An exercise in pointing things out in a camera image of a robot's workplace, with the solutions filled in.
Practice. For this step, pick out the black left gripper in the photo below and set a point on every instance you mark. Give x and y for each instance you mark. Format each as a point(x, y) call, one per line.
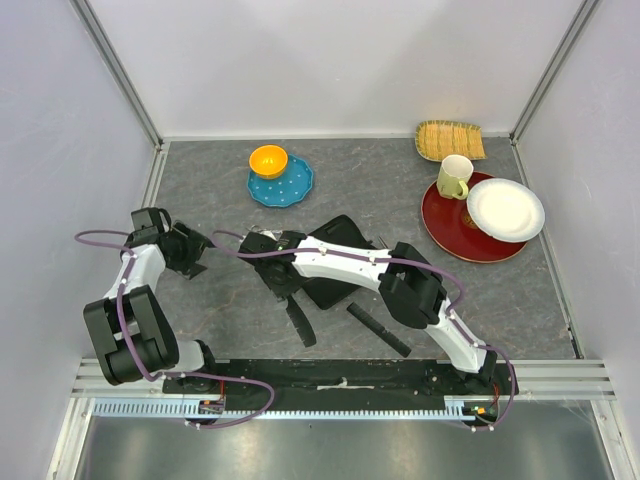
point(194, 243)

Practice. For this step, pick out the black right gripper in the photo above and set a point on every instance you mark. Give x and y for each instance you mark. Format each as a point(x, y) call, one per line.
point(280, 290)

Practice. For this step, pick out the black zippered tool case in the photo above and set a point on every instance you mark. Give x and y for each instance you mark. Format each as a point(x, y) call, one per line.
point(336, 260)

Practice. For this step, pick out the black straight comb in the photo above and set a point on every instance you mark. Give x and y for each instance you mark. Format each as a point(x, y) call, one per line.
point(379, 330)

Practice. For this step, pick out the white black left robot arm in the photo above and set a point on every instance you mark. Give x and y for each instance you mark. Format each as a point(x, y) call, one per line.
point(129, 331)

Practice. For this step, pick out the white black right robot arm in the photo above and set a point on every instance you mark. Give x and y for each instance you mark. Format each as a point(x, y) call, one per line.
point(411, 288)

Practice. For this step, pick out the silver hair scissors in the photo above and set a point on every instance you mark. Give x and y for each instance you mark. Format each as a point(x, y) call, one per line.
point(274, 234)

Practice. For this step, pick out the blue polka dot plate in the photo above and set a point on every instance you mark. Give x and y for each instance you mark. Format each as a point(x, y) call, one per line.
point(286, 190)

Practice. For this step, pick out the orange bowl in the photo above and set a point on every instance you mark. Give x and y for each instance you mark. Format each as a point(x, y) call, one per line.
point(268, 161)

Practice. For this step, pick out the red round plate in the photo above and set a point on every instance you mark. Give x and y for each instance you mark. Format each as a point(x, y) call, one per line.
point(450, 225)

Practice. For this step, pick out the pale green mug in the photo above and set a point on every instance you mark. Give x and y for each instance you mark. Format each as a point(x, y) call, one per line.
point(454, 175)

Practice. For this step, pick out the woven bamboo tray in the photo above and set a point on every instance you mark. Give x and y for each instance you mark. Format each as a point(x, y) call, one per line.
point(437, 139)

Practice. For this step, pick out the white paper plate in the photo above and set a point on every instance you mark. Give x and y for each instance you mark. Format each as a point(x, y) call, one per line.
point(506, 210)

